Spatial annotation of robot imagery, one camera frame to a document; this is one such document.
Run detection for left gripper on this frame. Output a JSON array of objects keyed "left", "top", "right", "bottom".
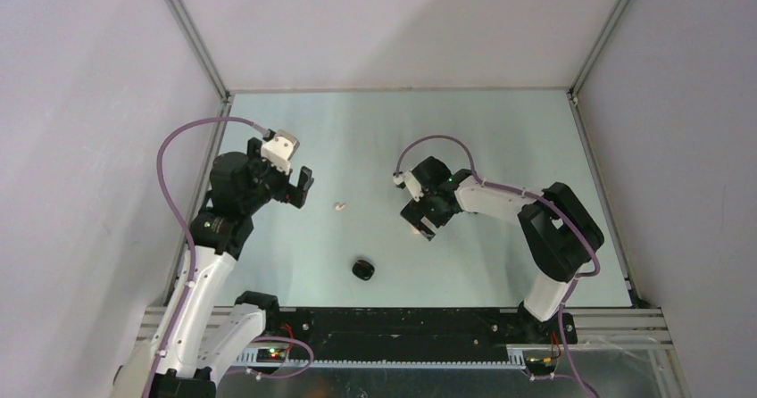
[{"left": 240, "top": 137, "right": 313, "bottom": 213}]

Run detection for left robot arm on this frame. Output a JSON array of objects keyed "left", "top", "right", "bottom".
[{"left": 111, "top": 130, "right": 313, "bottom": 397}]

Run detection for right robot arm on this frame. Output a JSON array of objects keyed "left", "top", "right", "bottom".
[{"left": 392, "top": 156, "right": 604, "bottom": 343}]

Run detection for black earbud charging case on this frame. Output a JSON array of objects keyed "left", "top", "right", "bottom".
[{"left": 351, "top": 258, "right": 376, "bottom": 281}]

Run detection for left controller board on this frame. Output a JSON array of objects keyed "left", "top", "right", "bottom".
[{"left": 255, "top": 347, "right": 288, "bottom": 366}]

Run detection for controller board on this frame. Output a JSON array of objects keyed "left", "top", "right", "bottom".
[
  {"left": 524, "top": 356, "right": 558, "bottom": 381},
  {"left": 255, "top": 347, "right": 288, "bottom": 366}
]

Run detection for right controller board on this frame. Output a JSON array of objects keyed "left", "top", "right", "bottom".
[{"left": 524, "top": 356, "right": 558, "bottom": 381}]

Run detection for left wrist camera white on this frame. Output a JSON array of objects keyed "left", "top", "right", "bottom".
[{"left": 261, "top": 130, "right": 300, "bottom": 176}]

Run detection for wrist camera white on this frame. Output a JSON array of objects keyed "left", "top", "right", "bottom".
[
  {"left": 393, "top": 171, "right": 424, "bottom": 202},
  {"left": 261, "top": 130, "right": 300, "bottom": 176}
]

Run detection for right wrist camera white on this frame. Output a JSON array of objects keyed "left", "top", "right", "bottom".
[{"left": 393, "top": 171, "right": 424, "bottom": 202}]

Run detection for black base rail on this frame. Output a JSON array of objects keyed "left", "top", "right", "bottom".
[{"left": 269, "top": 308, "right": 578, "bottom": 363}]

